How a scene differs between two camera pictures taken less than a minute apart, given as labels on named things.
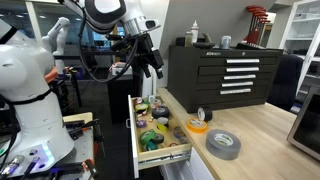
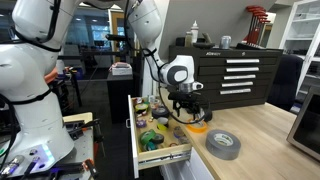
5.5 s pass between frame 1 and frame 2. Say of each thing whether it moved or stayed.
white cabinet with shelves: stayed
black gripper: moved
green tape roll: stayed
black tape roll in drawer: stayed
